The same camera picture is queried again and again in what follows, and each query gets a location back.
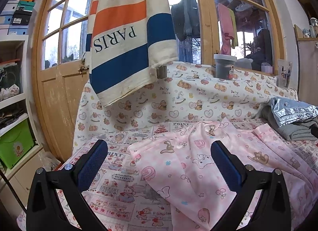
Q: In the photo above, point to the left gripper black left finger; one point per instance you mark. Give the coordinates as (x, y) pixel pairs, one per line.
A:
(44, 210)

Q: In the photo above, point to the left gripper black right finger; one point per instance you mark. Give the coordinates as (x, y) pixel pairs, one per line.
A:
(261, 201)

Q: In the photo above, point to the pink cartoon print pants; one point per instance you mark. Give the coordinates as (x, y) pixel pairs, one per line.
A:
(217, 177)

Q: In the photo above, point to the green storage box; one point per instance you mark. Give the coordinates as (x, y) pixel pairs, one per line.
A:
(15, 144)

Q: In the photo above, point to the grey folded garment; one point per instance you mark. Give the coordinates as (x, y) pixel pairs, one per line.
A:
(305, 130)

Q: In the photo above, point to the white shelf unit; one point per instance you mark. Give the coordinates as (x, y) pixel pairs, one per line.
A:
(16, 74)

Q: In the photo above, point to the clear pen holder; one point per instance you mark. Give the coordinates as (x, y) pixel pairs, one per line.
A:
(284, 73)

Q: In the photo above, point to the wooden glass door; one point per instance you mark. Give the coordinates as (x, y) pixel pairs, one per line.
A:
(58, 74)

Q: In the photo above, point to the bear print headboard cover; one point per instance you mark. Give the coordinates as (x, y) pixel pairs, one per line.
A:
(189, 93)

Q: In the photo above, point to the wooden cabinet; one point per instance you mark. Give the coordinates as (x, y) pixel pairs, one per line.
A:
(307, 65)

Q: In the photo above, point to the pink hanging cloth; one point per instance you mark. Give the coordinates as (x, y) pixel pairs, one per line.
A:
(228, 29)

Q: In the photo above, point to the striped Paris curtain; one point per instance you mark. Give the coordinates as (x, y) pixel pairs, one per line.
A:
(127, 41)

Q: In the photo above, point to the wooden framed window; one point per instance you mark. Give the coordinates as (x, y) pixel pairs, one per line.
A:
(245, 29)

